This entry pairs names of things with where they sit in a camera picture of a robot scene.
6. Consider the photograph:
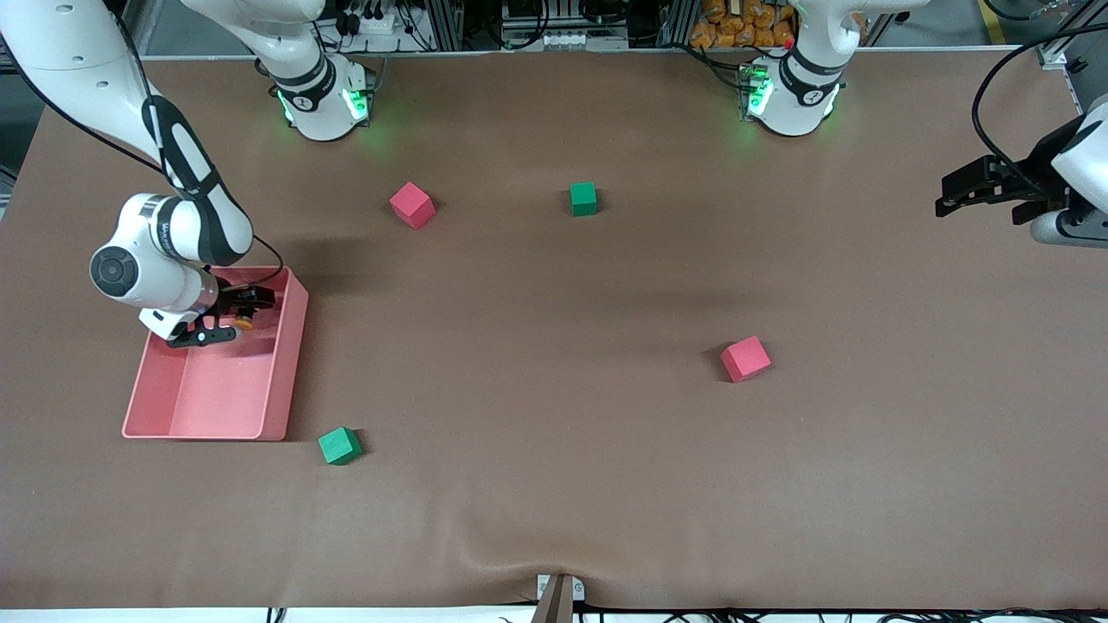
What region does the pink plastic tray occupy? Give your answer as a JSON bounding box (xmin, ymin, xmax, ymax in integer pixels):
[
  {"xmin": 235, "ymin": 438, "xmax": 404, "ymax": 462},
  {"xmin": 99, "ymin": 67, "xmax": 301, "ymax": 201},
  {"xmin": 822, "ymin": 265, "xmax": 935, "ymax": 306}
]
[{"xmin": 122, "ymin": 266, "xmax": 310, "ymax": 442}]

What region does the pink foam cube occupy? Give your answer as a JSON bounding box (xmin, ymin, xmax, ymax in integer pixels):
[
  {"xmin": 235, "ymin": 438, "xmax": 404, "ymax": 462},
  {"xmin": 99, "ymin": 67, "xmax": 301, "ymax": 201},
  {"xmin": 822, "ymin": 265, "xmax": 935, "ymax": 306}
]
[
  {"xmin": 720, "ymin": 336, "xmax": 772, "ymax": 383},
  {"xmin": 389, "ymin": 182, "xmax": 436, "ymax": 231}
]

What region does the orange mesh bag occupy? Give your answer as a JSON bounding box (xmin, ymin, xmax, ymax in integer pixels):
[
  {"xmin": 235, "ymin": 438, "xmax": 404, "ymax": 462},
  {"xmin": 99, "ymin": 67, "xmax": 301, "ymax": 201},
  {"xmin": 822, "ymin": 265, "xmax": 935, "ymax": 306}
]
[{"xmin": 690, "ymin": 0, "xmax": 797, "ymax": 51}]

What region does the white power strip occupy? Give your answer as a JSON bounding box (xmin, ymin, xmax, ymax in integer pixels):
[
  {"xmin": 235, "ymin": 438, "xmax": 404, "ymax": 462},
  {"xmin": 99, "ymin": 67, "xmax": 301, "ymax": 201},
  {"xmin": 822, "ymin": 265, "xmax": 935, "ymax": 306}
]
[{"xmin": 342, "ymin": 10, "xmax": 408, "ymax": 37}]

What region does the brown table mat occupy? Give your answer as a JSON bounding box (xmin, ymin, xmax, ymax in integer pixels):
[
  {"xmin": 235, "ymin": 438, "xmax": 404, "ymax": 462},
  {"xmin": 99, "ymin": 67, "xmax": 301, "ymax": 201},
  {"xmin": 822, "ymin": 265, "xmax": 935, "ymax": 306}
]
[{"xmin": 0, "ymin": 48, "xmax": 1108, "ymax": 611}]

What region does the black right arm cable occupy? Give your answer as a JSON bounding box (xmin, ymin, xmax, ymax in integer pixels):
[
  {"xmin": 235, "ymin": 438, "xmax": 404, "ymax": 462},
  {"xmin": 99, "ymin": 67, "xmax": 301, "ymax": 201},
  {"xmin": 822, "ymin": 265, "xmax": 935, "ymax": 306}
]
[{"xmin": 0, "ymin": 0, "xmax": 286, "ymax": 288}]

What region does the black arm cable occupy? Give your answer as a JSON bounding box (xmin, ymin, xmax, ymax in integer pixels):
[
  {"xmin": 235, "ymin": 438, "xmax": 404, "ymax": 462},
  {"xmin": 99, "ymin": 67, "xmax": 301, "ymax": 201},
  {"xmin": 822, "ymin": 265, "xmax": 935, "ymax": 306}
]
[
  {"xmin": 0, "ymin": 0, "xmax": 286, "ymax": 288},
  {"xmin": 971, "ymin": 22, "xmax": 1108, "ymax": 198}
]

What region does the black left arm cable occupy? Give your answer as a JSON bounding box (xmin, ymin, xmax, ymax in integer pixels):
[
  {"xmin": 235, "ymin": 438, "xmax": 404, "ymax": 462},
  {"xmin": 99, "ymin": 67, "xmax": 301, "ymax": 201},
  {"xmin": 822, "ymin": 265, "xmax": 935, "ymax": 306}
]
[{"xmin": 971, "ymin": 22, "xmax": 1108, "ymax": 198}]

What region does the silver table edge rail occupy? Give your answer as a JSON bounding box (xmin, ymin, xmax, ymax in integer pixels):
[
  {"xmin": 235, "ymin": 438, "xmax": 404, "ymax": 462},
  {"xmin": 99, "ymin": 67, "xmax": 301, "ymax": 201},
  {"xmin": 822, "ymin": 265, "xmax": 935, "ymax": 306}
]
[{"xmin": 138, "ymin": 45, "xmax": 1066, "ymax": 63}]

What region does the grey metal clamp bracket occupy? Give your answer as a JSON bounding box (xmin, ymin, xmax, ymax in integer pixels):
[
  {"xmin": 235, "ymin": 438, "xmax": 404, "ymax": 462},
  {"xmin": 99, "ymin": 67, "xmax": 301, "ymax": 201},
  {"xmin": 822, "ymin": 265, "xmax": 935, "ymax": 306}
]
[{"xmin": 532, "ymin": 574, "xmax": 586, "ymax": 623}]

